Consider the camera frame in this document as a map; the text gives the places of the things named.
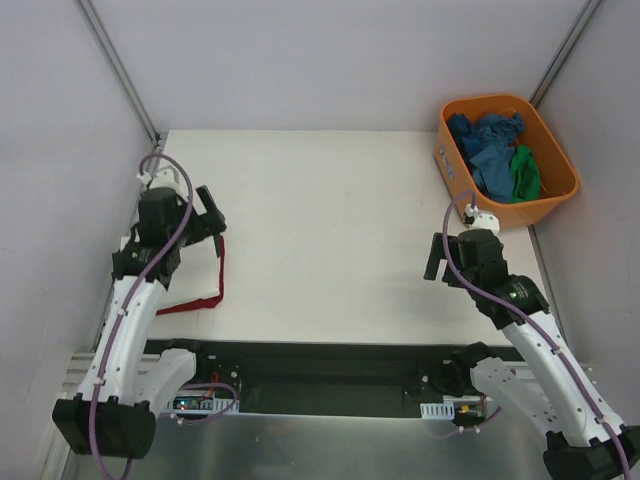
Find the right white cable duct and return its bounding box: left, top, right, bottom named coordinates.
left=420, top=401, right=455, bottom=421

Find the aluminium frame post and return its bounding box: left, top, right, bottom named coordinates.
left=529, top=0, right=606, bottom=108
left=74, top=0, right=163, bottom=147

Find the dark blue t shirt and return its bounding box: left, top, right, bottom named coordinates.
left=447, top=113, right=483, bottom=161

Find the orange plastic bin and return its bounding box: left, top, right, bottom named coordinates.
left=433, top=94, right=580, bottom=229

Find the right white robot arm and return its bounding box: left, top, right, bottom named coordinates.
left=424, top=204, right=639, bottom=479

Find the bright green t shirt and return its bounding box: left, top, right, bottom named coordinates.
left=509, top=145, right=541, bottom=203

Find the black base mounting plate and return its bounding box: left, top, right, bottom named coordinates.
left=145, top=339, right=479, bottom=418

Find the white and green t shirt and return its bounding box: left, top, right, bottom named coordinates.
left=159, top=238, right=220, bottom=310

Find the folded red t shirt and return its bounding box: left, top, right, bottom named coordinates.
left=157, top=237, right=226, bottom=315

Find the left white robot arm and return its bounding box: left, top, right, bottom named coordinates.
left=52, top=166, right=226, bottom=459

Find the right aluminium frame post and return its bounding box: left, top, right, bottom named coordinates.
left=529, top=0, right=606, bottom=108

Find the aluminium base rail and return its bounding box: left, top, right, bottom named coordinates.
left=62, top=352, right=599, bottom=392

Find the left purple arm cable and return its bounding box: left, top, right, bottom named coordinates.
left=88, top=152, right=194, bottom=480

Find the white cable duct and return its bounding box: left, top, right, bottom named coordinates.
left=420, top=401, right=455, bottom=421
left=167, top=396, right=240, bottom=416

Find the left white cable duct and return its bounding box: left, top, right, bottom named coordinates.
left=167, top=396, right=240, bottom=416

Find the light blue t shirt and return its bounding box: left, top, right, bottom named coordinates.
left=470, top=113, right=525, bottom=203

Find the left aluminium frame post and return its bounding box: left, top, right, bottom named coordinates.
left=74, top=0, right=163, bottom=147

